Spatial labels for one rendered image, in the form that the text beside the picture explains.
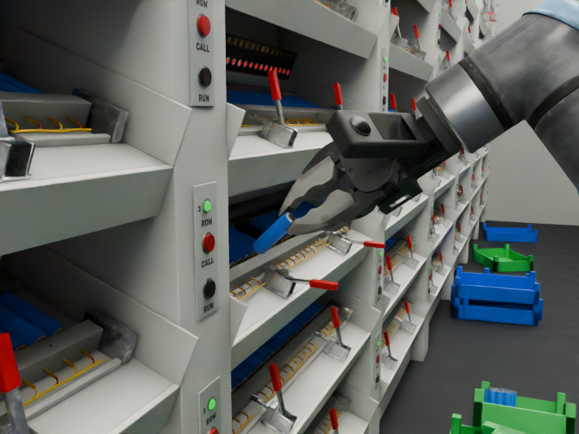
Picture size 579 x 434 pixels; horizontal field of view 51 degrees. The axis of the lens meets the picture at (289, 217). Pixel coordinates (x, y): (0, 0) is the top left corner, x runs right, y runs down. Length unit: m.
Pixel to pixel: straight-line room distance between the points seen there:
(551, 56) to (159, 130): 0.37
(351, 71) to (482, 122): 0.56
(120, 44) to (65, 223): 0.18
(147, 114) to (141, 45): 0.06
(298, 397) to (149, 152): 0.53
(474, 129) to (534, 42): 0.10
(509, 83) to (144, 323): 0.42
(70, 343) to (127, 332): 0.05
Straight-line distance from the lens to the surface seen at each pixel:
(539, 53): 0.65
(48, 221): 0.41
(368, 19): 1.17
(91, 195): 0.43
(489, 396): 1.61
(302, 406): 0.92
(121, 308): 0.56
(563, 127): 0.63
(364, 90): 1.16
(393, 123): 0.64
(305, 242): 0.93
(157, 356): 0.55
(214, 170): 0.56
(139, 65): 0.52
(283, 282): 0.77
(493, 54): 0.65
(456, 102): 0.64
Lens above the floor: 0.75
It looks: 9 degrees down
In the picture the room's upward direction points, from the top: straight up
